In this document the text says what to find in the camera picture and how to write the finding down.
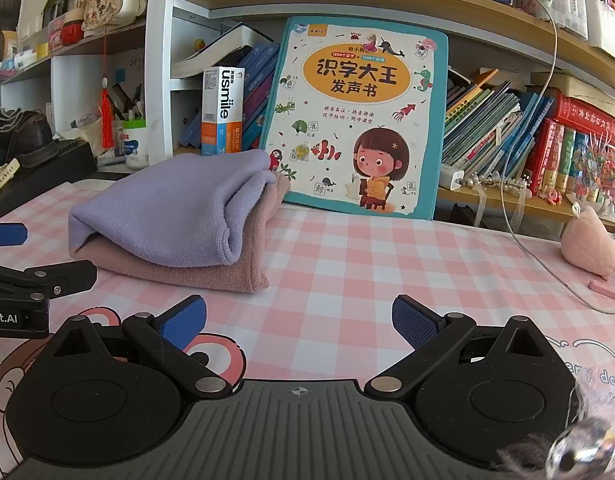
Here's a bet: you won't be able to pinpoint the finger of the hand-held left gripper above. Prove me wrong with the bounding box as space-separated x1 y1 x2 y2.
0 223 28 247
0 260 97 305

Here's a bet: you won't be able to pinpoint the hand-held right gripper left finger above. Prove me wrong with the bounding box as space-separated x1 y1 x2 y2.
42 294 228 401

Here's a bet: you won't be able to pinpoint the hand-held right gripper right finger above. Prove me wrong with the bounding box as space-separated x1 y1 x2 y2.
365 294 563 401

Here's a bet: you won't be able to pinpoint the purple and brown sweater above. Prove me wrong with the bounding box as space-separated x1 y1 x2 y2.
68 152 293 295

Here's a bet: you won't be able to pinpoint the brown leather shoe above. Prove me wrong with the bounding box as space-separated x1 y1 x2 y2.
0 106 58 168

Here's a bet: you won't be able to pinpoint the pink checked tablecloth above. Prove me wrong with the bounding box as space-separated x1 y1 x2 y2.
0 170 615 480

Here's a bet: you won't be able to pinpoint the white jar with green lid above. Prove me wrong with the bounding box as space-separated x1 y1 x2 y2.
120 119 149 170

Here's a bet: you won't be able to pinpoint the red tassel ornament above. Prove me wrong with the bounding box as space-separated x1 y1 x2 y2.
100 76 116 150

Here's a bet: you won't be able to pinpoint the pearl bead hairpiece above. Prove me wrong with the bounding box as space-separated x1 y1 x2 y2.
465 170 543 222

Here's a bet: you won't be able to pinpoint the pink plush toy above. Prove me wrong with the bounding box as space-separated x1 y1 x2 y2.
560 204 615 281

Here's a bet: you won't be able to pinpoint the grey fur pompom charm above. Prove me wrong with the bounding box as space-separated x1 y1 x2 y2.
497 385 615 480

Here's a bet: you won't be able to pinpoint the row of thin picture books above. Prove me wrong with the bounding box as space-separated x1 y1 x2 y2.
440 67 555 181

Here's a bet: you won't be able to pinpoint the white and orange box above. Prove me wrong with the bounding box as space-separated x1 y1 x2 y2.
202 66 246 157

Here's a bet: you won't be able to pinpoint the row of thick hardback books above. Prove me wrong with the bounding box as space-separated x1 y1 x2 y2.
525 120 591 196

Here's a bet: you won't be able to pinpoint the children's picture book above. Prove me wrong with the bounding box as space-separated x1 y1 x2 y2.
260 16 449 221

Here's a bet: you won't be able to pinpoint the white wooden bookshelf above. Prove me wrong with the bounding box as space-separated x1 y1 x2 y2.
0 0 615 241

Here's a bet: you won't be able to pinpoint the colourful bead ornaments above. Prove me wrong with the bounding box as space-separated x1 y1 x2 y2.
570 135 615 211

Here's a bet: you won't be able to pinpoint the row of blue books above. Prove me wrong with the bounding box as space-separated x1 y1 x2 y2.
180 42 281 153

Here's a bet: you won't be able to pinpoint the open white-paged book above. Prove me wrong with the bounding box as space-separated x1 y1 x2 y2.
172 22 271 80

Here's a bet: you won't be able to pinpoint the thick red book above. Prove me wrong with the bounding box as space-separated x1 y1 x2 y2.
552 92 615 136

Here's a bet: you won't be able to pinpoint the flat beige box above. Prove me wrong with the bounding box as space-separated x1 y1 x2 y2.
530 71 615 111

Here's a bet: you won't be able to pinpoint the white plastic organiser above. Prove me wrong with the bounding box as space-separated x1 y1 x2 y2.
512 0 615 56

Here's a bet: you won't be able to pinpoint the cream woven strap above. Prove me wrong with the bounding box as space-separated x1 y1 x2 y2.
0 157 21 198

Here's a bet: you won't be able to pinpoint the white charging cable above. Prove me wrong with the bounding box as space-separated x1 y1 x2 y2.
500 0 615 316

